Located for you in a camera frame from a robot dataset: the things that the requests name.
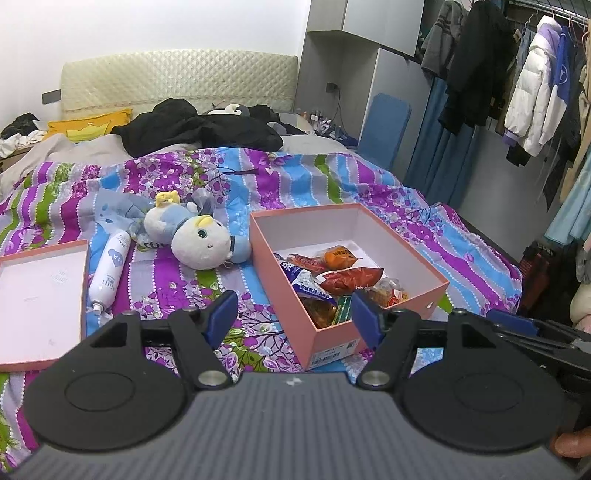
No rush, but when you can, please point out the dark red snack packet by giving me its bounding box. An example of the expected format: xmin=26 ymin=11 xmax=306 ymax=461
xmin=321 ymin=267 xmax=385 ymax=297

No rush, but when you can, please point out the small white blue plush toy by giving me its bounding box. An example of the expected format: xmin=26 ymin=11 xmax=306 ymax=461
xmin=144 ymin=191 xmax=201 ymax=236

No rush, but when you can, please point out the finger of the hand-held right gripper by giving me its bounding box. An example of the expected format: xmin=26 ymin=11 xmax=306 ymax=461
xmin=496 ymin=333 xmax=591 ymax=367
xmin=487 ymin=308 xmax=591 ymax=345

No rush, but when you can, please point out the black clothing heap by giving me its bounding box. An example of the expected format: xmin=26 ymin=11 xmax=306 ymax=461
xmin=111 ymin=98 xmax=283 ymax=158

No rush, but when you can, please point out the white spray bottle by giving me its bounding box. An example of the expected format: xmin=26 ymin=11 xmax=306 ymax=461
xmin=88 ymin=231 xmax=132 ymax=315

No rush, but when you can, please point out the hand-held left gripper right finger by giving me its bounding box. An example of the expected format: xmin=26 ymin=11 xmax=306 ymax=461
xmin=352 ymin=290 xmax=504 ymax=391

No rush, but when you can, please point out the purple floral striped quilt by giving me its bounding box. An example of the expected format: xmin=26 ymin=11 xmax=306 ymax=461
xmin=0 ymin=147 xmax=523 ymax=457

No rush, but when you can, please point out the large white blue plush toy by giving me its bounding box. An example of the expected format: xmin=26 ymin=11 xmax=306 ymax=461
xmin=172 ymin=213 xmax=253 ymax=269

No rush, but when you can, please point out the black and white clothes pile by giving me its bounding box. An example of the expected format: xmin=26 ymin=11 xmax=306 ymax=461
xmin=0 ymin=112 xmax=47 ymax=158

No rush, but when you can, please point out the cluster of small bottles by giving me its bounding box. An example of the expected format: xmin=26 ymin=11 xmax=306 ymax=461
xmin=298 ymin=108 xmax=342 ymax=134

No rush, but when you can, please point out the yellow pillow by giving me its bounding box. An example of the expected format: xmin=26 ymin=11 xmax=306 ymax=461
xmin=47 ymin=108 xmax=134 ymax=143

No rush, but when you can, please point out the grey striped hanging sweater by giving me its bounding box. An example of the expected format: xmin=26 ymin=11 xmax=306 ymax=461
xmin=421 ymin=0 xmax=469 ymax=79

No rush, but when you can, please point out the shallow pink box lid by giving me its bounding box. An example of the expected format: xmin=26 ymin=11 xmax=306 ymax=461
xmin=0 ymin=239 xmax=90 ymax=372

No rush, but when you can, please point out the beige hanging coat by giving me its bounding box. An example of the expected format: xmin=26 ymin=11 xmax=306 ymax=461
xmin=558 ymin=65 xmax=591 ymax=204

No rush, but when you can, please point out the white tall cabinet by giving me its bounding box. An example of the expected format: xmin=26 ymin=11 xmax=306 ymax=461
xmin=365 ymin=46 xmax=435 ymax=171

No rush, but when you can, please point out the light teal hanging cloth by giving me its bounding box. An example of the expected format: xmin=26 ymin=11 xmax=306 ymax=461
xmin=545 ymin=143 xmax=591 ymax=245

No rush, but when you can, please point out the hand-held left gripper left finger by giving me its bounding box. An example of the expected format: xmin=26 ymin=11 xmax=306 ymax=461
xmin=88 ymin=290 xmax=239 ymax=391

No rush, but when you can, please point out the grey bed sheet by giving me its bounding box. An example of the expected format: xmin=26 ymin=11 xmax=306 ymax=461
xmin=279 ymin=134 xmax=356 ymax=155

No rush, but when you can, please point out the blue white snack packet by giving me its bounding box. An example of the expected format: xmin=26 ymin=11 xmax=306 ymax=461
xmin=277 ymin=260 xmax=338 ymax=303

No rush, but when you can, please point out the blue padded board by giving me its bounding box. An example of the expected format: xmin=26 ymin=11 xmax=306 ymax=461
xmin=358 ymin=92 xmax=413 ymax=174

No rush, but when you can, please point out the grey overhead cabinet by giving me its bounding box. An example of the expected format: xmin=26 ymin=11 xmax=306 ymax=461
xmin=306 ymin=0 xmax=432 ymax=58

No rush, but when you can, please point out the light blue plastic bag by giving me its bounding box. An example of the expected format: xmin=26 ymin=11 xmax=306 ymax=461
xmin=92 ymin=189 xmax=155 ymax=241

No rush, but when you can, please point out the white purple puffer jacket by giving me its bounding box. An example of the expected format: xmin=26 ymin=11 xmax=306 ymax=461
xmin=503 ymin=16 xmax=571 ymax=158

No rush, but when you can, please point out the person's right hand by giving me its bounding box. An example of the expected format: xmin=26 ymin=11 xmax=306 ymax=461
xmin=554 ymin=427 xmax=591 ymax=459

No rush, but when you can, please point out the black hanging jacket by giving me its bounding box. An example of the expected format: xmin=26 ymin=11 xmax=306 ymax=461
xmin=438 ymin=0 xmax=515 ymax=134

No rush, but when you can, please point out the cream quilted headboard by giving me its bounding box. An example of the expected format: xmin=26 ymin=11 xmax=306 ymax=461
xmin=60 ymin=54 xmax=299 ymax=121

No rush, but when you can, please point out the grey blanket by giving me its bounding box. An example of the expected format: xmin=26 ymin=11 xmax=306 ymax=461
xmin=0 ymin=131 xmax=139 ymax=195

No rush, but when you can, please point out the deep pink cardboard box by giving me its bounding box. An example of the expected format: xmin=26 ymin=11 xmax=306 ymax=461
xmin=249 ymin=204 xmax=450 ymax=371

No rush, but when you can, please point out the orange snack packet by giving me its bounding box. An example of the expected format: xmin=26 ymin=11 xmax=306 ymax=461
xmin=322 ymin=247 xmax=360 ymax=269

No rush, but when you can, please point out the black red bag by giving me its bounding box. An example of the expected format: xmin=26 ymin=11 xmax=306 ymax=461
xmin=519 ymin=240 xmax=578 ymax=319

